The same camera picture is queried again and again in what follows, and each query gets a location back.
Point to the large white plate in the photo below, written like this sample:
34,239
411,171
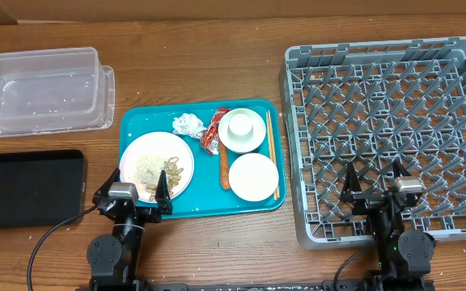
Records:
158,144

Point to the red snack wrapper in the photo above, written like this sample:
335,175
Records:
210,140

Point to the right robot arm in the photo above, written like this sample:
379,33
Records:
404,255

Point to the wooden chopstick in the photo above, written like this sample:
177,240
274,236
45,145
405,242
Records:
274,161
270,141

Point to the rice and peanut scraps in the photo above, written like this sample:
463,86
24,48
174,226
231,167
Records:
148,171

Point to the clear plastic bin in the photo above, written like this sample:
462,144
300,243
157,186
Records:
55,91

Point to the small white bowl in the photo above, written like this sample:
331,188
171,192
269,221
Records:
253,177

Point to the grey dishwasher rack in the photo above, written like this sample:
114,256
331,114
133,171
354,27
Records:
373,103

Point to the white saucer plate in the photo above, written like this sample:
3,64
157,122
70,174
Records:
242,145

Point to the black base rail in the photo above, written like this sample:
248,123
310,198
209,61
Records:
326,285

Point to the orange carrot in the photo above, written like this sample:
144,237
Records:
224,167

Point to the black rectangular tray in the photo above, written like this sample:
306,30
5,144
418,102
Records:
41,188

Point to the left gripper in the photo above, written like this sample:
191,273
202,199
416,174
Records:
153,214

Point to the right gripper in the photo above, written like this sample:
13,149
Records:
367,200

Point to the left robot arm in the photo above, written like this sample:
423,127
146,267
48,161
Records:
114,257

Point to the wooden chopstick left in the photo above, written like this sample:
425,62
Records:
270,141

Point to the wooden chopstick right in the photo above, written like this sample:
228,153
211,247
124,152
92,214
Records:
274,161

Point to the white tissue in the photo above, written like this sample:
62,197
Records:
188,125

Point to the small white cup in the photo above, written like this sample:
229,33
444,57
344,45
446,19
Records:
240,125

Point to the teal serving tray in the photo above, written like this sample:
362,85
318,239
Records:
201,194

